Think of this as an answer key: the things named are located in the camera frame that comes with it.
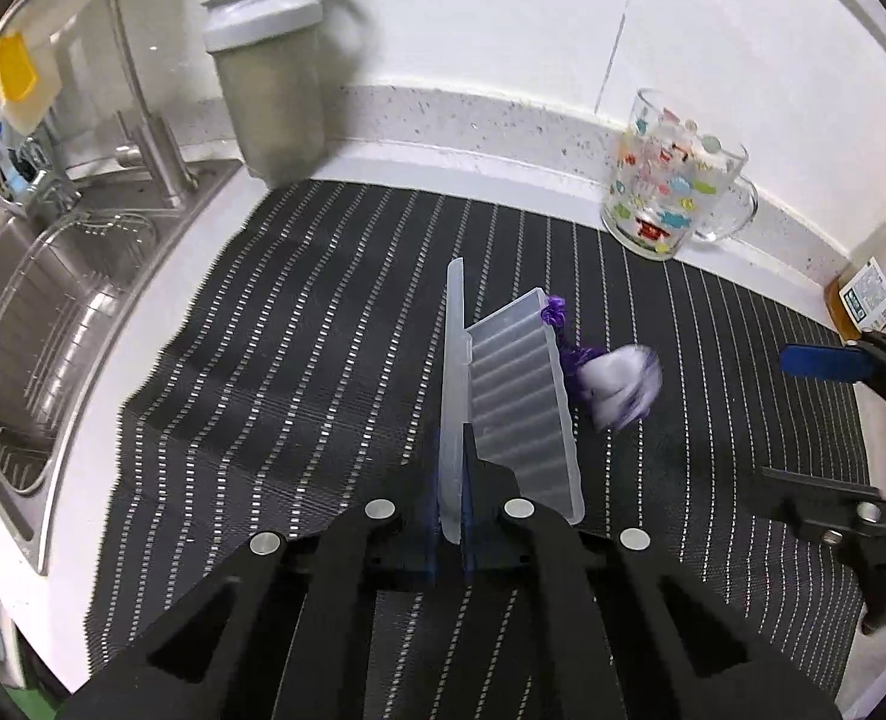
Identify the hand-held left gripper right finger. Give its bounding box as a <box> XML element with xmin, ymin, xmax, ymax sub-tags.
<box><xmin>462</xmin><ymin>424</ymin><xmax>845</xmax><ymax>720</ymax></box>

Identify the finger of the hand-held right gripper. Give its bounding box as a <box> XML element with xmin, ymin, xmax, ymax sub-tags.
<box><xmin>779</xmin><ymin>331</ymin><xmax>886</xmax><ymax>436</ymax></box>
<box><xmin>750</xmin><ymin>463</ymin><xmax>886</xmax><ymax>635</ymax></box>

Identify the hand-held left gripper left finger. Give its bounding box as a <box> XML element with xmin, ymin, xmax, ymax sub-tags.
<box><xmin>56</xmin><ymin>426</ymin><xmax>445</xmax><ymax>720</ymax></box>

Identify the clear plastic case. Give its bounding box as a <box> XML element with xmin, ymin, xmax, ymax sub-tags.
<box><xmin>439</xmin><ymin>259</ymin><xmax>588</xmax><ymax>545</ymax></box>

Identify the amber bottle with label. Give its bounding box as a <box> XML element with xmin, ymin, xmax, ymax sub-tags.
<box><xmin>825</xmin><ymin>211</ymin><xmax>886</xmax><ymax>342</ymax></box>

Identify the black striped mat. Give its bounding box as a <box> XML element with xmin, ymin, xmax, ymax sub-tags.
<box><xmin>83</xmin><ymin>180</ymin><xmax>868</xmax><ymax>720</ymax></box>

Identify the purple and white pouch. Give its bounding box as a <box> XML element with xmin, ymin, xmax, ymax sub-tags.
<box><xmin>539</xmin><ymin>294</ymin><xmax>665</xmax><ymax>432</ymax></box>

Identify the printed glass mug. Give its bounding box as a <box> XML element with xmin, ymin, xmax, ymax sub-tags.
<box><xmin>600</xmin><ymin>88</ymin><xmax>759</xmax><ymax>262</ymax></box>

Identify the tall gooseneck faucet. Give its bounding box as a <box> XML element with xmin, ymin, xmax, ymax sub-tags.
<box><xmin>0</xmin><ymin>0</ymin><xmax>200</xmax><ymax>211</ymax></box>

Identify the grey lidded pitcher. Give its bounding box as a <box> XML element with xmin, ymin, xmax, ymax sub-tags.
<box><xmin>201</xmin><ymin>0</ymin><xmax>350</xmax><ymax>188</ymax></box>

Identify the blue and white soap bottle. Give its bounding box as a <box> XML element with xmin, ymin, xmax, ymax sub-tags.
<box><xmin>0</xmin><ymin>124</ymin><xmax>30</xmax><ymax>200</ymax></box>

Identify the yellow hanging sponge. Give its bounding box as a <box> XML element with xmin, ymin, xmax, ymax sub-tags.
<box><xmin>0</xmin><ymin>31</ymin><xmax>65</xmax><ymax>134</ymax></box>

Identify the wire sink basket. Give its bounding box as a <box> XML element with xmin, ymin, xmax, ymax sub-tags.
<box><xmin>0</xmin><ymin>211</ymin><xmax>159</xmax><ymax>496</ymax></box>

